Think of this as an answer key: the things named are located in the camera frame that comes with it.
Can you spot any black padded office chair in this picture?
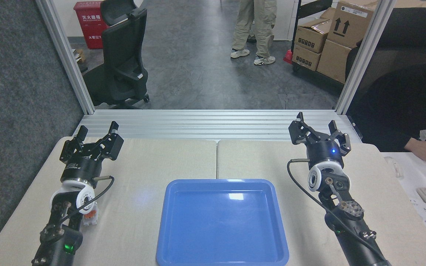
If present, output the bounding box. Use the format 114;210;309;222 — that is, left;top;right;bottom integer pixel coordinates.
345;7;426;108

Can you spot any silver aluminium post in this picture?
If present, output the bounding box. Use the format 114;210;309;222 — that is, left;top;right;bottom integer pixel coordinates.
334;0;397;115
35;0;95;115

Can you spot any flat cardboard box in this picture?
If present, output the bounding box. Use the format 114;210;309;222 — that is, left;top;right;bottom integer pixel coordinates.
319;7;337;21

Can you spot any grey felt partition panel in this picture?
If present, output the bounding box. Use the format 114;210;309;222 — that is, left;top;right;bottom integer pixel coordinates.
0;0;85;261

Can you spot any white cabinet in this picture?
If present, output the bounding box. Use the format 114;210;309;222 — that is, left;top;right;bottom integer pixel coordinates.
271;0;299;41

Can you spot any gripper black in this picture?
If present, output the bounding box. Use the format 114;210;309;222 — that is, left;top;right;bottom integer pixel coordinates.
59;121;125;183
288;112;352;169

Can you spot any small printed cardboard box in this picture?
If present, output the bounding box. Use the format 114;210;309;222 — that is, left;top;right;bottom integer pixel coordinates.
292;44;322;72

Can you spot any standing person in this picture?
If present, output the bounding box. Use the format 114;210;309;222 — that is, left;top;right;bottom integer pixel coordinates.
230;0;278;66

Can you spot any black red platform cart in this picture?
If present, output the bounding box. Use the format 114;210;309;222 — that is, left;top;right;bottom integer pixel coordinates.
283;0;346;88

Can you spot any silver aluminium rail bed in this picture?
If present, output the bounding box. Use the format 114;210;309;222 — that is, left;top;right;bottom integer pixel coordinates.
73;109;364;143

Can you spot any blue plastic tray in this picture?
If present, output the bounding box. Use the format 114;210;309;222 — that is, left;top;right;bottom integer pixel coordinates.
156;179;290;266

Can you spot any white orange switch part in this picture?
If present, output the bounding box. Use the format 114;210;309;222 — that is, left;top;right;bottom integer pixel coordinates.
83;210;99;227

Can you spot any small brown box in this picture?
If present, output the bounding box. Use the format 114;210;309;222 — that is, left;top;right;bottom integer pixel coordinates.
72;48;87;64

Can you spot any white power strip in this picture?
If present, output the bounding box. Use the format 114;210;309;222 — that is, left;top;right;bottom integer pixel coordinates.
410;199;426;232

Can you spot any red fire equipment box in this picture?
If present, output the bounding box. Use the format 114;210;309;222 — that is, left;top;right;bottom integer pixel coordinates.
74;1;110;50

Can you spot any seated person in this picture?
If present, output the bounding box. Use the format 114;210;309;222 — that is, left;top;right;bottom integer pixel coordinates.
346;58;426;153

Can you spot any plain cardboard box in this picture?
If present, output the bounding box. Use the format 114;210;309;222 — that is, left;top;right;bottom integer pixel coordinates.
316;40;352;84

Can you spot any large cardboard box with arrows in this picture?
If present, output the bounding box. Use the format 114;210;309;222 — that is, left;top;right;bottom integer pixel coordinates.
327;0;378;50

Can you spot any white desk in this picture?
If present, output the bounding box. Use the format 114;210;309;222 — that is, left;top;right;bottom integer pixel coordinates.
381;152;426;255

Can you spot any open cardboard box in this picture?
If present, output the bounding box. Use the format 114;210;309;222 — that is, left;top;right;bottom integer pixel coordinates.
294;18;334;54

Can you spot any black mesh office chair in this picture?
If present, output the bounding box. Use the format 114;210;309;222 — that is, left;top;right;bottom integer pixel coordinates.
83;0;150;110

